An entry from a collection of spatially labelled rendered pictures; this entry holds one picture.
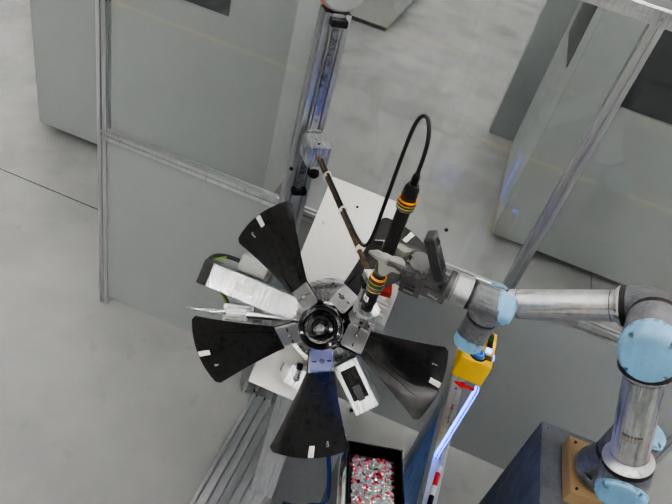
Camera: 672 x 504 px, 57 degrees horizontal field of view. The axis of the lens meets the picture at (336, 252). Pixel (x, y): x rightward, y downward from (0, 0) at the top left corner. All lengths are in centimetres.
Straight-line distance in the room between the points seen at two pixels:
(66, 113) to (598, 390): 346
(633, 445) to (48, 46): 372
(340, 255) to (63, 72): 274
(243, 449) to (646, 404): 171
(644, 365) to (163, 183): 192
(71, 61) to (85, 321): 169
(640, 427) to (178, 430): 192
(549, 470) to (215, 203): 156
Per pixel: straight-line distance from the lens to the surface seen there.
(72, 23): 407
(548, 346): 252
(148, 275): 301
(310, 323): 163
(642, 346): 139
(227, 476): 266
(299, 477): 270
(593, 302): 155
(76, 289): 339
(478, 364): 195
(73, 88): 426
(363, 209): 191
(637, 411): 152
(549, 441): 198
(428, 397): 169
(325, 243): 191
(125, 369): 303
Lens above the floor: 239
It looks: 39 degrees down
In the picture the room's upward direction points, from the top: 17 degrees clockwise
